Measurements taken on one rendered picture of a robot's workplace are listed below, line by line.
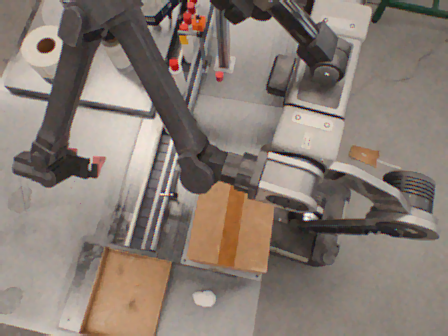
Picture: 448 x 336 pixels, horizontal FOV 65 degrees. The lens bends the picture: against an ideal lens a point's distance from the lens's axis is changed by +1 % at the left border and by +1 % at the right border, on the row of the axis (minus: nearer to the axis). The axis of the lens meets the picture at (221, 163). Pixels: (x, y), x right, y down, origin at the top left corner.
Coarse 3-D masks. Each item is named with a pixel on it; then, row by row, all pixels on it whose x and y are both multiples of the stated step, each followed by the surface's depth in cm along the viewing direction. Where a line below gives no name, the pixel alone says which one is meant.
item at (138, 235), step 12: (204, 36) 157; (192, 84) 149; (168, 144) 141; (156, 156) 139; (156, 168) 138; (168, 168) 137; (156, 180) 136; (168, 180) 136; (144, 204) 133; (144, 216) 132; (156, 216) 131; (144, 228) 130; (132, 240) 129
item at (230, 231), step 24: (216, 192) 109; (240, 192) 108; (216, 216) 106; (240, 216) 106; (264, 216) 106; (192, 240) 104; (216, 240) 104; (240, 240) 104; (264, 240) 104; (216, 264) 109; (240, 264) 102; (264, 264) 101
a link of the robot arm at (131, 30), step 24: (96, 0) 62; (120, 0) 61; (96, 24) 64; (120, 24) 64; (144, 24) 66; (144, 48) 66; (144, 72) 68; (168, 72) 70; (168, 96) 69; (168, 120) 72; (192, 120) 74; (192, 144) 73; (192, 168) 73; (192, 192) 76
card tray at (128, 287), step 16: (112, 256) 132; (128, 256) 132; (144, 256) 131; (112, 272) 130; (128, 272) 130; (144, 272) 130; (160, 272) 129; (96, 288) 128; (112, 288) 128; (128, 288) 128; (144, 288) 128; (160, 288) 127; (96, 304) 127; (112, 304) 126; (128, 304) 126; (144, 304) 126; (160, 304) 122; (96, 320) 125; (112, 320) 125; (128, 320) 124; (144, 320) 124
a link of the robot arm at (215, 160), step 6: (204, 150) 78; (210, 150) 78; (216, 150) 77; (222, 150) 77; (198, 156) 76; (204, 156) 76; (210, 156) 77; (216, 156) 75; (222, 156) 75; (204, 162) 74; (210, 162) 73; (216, 162) 73; (222, 162) 73; (216, 168) 74; (216, 174) 74; (216, 180) 75
